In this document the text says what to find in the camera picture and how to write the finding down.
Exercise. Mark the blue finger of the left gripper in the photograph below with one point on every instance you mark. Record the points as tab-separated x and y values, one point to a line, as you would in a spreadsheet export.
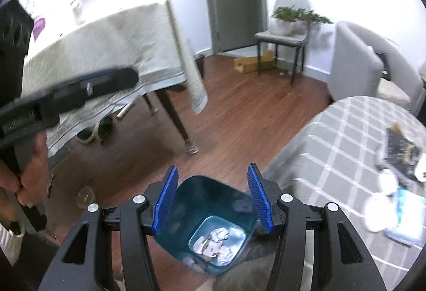
108	81

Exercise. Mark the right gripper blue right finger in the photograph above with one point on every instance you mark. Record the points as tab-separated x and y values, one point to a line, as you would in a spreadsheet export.
259	189

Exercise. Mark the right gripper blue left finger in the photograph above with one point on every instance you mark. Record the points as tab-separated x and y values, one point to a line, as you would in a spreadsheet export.
165	199

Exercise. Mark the white plastic lid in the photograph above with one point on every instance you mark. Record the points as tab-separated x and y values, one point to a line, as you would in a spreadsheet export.
379	213

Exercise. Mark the black foil snack bag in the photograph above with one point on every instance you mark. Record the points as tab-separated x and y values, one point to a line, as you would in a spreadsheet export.
399	154

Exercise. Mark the blue white tissue pack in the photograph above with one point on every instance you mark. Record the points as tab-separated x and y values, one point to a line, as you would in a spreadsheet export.
407	218

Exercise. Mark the person's left forearm sleeve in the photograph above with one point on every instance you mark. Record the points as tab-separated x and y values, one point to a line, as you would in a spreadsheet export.
11	241

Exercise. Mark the dark teal trash bin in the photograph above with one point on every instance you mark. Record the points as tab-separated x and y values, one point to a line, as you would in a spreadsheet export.
208	226

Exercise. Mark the person's left hand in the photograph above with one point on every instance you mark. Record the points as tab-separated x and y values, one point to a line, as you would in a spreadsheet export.
30	187

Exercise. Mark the beige patterned tablecloth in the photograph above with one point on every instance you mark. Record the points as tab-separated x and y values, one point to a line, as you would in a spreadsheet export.
146	37

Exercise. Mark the dark wooden table leg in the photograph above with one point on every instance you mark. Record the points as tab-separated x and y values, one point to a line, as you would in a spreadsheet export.
165	101

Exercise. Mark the white ceramic jug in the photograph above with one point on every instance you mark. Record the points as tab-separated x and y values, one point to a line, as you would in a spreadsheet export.
82	10

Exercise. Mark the grey checked round tablecloth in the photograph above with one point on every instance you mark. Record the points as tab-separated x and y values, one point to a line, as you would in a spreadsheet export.
334	159

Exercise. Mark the white bottle purple label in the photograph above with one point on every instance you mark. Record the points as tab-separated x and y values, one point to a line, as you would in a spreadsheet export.
39	26

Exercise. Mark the flat cardboard box on floor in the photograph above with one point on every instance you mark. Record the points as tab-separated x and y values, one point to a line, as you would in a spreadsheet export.
250	64

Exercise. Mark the grey dining chair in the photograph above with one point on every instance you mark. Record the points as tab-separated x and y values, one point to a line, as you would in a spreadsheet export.
298	42

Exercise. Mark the grey armchair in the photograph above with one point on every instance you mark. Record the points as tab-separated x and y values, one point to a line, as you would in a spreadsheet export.
366	64

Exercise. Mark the potted green plant white pot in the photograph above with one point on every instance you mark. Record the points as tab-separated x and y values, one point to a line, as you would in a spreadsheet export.
288	20

